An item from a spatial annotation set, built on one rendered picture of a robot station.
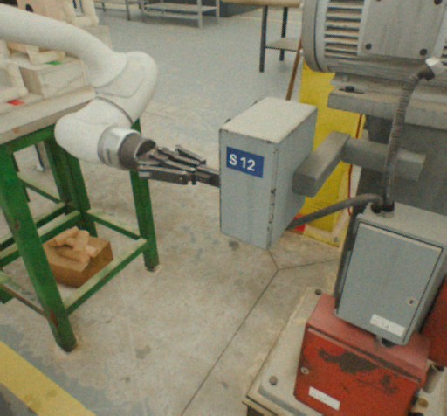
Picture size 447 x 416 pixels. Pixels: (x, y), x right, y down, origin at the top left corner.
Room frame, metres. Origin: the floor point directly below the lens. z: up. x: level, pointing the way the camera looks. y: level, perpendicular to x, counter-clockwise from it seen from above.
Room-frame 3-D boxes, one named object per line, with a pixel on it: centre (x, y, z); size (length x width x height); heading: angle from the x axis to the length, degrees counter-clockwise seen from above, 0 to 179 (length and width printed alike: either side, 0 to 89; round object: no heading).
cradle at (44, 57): (1.23, 0.56, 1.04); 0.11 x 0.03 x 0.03; 149
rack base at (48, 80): (1.28, 0.64, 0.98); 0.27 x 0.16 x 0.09; 59
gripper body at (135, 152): (0.68, 0.16, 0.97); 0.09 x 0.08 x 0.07; 59
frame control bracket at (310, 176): (0.58, -0.17, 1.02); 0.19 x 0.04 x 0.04; 149
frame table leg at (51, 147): (1.61, 0.83, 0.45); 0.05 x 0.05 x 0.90; 59
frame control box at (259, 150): (0.53, -0.14, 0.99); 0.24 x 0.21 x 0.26; 59
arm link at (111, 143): (0.71, 0.22, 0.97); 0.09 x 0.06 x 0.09; 149
